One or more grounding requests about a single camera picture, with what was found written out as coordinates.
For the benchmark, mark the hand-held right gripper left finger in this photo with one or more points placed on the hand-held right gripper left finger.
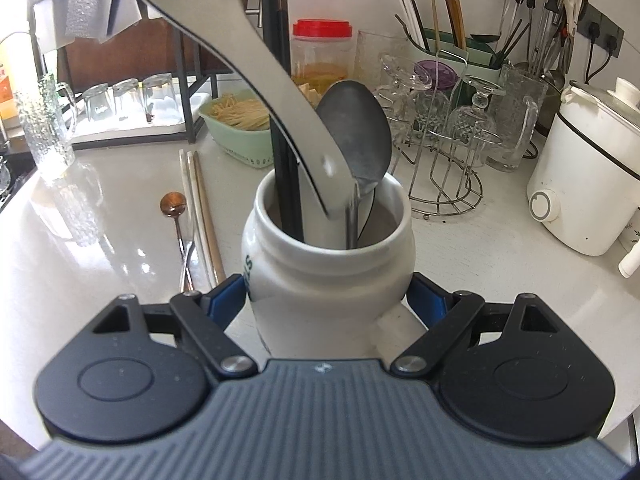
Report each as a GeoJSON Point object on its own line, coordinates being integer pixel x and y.
{"type": "Point", "coordinates": [227, 294]}

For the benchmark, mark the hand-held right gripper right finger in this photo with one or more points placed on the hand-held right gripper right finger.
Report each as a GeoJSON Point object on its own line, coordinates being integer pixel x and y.
{"type": "Point", "coordinates": [425, 296]}

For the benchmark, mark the slim metal utensil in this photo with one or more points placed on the slim metal utensil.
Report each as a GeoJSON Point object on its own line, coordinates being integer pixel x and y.
{"type": "Point", "coordinates": [191, 250]}

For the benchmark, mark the white ceramic jar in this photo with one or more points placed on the white ceramic jar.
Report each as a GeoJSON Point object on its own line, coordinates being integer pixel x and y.
{"type": "Point", "coordinates": [320, 280]}

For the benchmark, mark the wooden chopstick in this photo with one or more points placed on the wooden chopstick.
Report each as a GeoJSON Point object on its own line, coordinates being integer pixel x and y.
{"type": "Point", "coordinates": [205, 195]}

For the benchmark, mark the small copper spoon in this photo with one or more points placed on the small copper spoon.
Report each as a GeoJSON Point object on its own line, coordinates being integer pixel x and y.
{"type": "Point", "coordinates": [172, 205]}

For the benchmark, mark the white chopstick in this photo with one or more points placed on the white chopstick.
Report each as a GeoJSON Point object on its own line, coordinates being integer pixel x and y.
{"type": "Point", "coordinates": [186, 185]}
{"type": "Point", "coordinates": [195, 190]}

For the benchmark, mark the large metal spoon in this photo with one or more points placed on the large metal spoon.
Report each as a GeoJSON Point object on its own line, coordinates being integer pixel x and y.
{"type": "Point", "coordinates": [357, 130]}

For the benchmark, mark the white ceramic spoon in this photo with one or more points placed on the white ceramic spoon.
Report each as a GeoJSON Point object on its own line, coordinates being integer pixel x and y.
{"type": "Point", "coordinates": [260, 70]}

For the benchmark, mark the black chopstick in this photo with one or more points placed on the black chopstick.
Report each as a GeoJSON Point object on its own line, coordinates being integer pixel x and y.
{"type": "Point", "coordinates": [284, 5]}
{"type": "Point", "coordinates": [270, 5]}

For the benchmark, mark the row of hanging kitchen utensils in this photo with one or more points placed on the row of hanging kitchen utensils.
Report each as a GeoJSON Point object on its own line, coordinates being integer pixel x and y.
{"type": "Point", "coordinates": [540, 25]}

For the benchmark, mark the green plastic basket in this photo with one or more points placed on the green plastic basket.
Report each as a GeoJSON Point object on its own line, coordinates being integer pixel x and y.
{"type": "Point", "coordinates": [225, 140]}

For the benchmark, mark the enoki mushroom bundle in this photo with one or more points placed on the enoki mushroom bundle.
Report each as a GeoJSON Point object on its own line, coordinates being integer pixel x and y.
{"type": "Point", "coordinates": [240, 112]}

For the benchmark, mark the glass goblet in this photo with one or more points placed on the glass goblet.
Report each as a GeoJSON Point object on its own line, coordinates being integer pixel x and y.
{"type": "Point", "coordinates": [475, 110]}
{"type": "Point", "coordinates": [400, 80]}
{"type": "Point", "coordinates": [429, 112]}

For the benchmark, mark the white tray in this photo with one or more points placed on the white tray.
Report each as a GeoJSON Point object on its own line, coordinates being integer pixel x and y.
{"type": "Point", "coordinates": [125, 130]}

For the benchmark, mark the textured glass mug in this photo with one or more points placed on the textured glass mug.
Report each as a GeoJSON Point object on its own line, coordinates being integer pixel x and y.
{"type": "Point", "coordinates": [515, 115]}
{"type": "Point", "coordinates": [45, 125]}
{"type": "Point", "coordinates": [372, 60]}

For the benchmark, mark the white electric cooker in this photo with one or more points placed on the white electric cooker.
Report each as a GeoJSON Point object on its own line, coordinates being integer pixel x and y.
{"type": "Point", "coordinates": [585, 170]}

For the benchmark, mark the clear glass with red print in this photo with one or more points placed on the clear glass with red print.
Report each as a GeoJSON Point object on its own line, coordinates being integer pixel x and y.
{"type": "Point", "coordinates": [159, 97]}

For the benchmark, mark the black metal rack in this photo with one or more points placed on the black metal rack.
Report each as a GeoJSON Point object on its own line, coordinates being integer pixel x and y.
{"type": "Point", "coordinates": [186, 85]}

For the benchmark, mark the clear drinking glass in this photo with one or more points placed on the clear drinking glass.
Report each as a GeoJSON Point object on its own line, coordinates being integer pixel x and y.
{"type": "Point", "coordinates": [128, 100]}
{"type": "Point", "coordinates": [96, 102]}

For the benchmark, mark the purple lid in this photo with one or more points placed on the purple lid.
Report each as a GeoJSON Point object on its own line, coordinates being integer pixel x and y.
{"type": "Point", "coordinates": [434, 74]}

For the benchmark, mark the green utensil holder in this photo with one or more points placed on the green utensil holder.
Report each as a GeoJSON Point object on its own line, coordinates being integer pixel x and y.
{"type": "Point", "coordinates": [480, 57]}

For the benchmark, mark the black kitchen sink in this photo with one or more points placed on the black kitchen sink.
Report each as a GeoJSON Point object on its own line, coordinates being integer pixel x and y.
{"type": "Point", "coordinates": [10, 175]}

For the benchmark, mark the brown wooden board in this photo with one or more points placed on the brown wooden board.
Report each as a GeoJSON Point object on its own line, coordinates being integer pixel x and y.
{"type": "Point", "coordinates": [100, 67]}

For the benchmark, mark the red-lidded plastic jar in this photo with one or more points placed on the red-lidded plastic jar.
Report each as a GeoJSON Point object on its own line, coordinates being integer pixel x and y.
{"type": "Point", "coordinates": [320, 50]}

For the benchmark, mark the group of upright chopsticks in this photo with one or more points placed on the group of upright chopsticks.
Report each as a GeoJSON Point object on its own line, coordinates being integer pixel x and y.
{"type": "Point", "coordinates": [415, 10]}

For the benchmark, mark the grey hanging cloth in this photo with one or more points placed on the grey hanging cloth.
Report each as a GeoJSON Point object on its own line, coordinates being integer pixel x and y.
{"type": "Point", "coordinates": [125, 5]}

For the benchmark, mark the silver sparkly cloth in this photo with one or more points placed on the silver sparkly cloth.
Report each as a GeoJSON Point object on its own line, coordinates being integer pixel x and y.
{"type": "Point", "coordinates": [85, 7]}

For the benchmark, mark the black wall socket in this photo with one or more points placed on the black wall socket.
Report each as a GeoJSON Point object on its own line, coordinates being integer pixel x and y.
{"type": "Point", "coordinates": [602, 32]}

